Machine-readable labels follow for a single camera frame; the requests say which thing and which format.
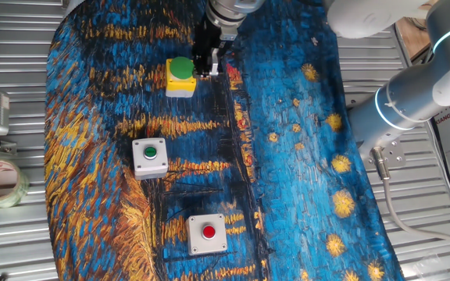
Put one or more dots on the brown wooden board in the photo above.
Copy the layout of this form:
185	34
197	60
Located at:
412	39

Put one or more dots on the white box green button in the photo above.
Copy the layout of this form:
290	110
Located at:
150	156

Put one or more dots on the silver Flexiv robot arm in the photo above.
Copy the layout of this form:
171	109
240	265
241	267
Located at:
404	97

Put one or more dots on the yellow box green mushroom button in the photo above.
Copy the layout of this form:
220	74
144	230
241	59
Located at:
181	78

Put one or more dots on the starry night painting cloth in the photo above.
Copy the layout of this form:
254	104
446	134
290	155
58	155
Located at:
287	156

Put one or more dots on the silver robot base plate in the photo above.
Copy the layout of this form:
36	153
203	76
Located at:
395	154

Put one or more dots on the clear tape roll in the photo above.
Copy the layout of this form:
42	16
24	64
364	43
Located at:
12	197

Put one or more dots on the white box red button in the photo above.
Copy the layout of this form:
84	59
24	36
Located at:
207	234

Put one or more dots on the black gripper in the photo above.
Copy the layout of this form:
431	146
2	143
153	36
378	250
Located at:
207	39

